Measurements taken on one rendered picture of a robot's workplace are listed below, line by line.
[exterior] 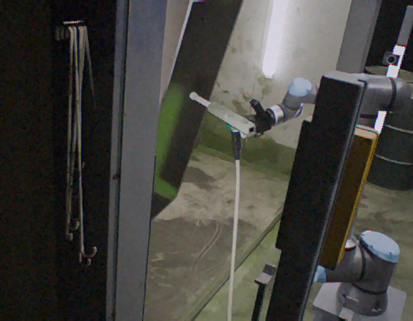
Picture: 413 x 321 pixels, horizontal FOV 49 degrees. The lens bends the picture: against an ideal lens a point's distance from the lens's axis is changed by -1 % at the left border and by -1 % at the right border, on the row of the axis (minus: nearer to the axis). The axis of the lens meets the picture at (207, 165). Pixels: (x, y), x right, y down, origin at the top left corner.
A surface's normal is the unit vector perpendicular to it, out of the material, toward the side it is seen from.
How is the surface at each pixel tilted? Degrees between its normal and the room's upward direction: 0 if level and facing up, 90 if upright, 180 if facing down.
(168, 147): 91
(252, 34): 90
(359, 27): 90
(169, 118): 91
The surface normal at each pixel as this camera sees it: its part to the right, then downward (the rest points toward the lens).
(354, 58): -0.48, 0.32
